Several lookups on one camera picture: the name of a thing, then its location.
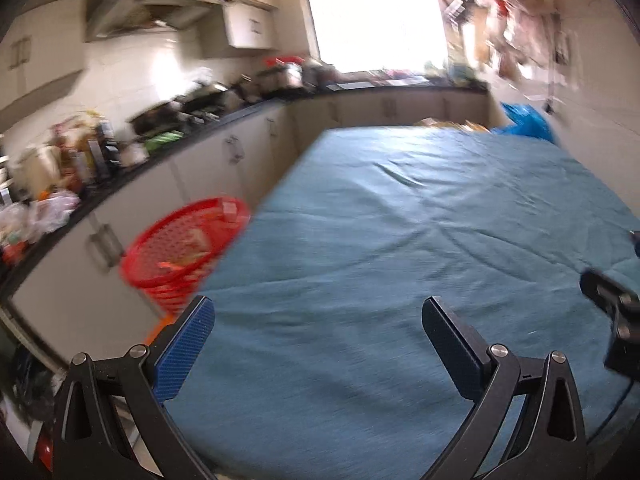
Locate black frying pan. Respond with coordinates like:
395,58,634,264
128,101,182,136

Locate yellow plastic bag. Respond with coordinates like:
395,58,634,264
416,117,490,133

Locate black wok with lid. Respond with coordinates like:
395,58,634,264
176,81,243,115

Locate blue tablecloth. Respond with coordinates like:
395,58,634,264
167,127,639,479

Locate green cloth on counter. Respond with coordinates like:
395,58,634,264
144,130,184,154

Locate blue plastic bag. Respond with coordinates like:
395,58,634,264
491,103,554,144

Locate white plastic bag on counter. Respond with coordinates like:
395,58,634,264
28,190,80,236

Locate hanging bags on wall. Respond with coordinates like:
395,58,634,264
477,0,582,89

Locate red mesh waste basket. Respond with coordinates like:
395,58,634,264
120,196,250,315

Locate silver rice cooker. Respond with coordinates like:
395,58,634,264
256,63,304,96

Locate range hood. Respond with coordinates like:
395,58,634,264
86,0,231,42

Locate black countertop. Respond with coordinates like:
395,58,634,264
1,79,489,299

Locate window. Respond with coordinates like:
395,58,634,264
308,0,447,74

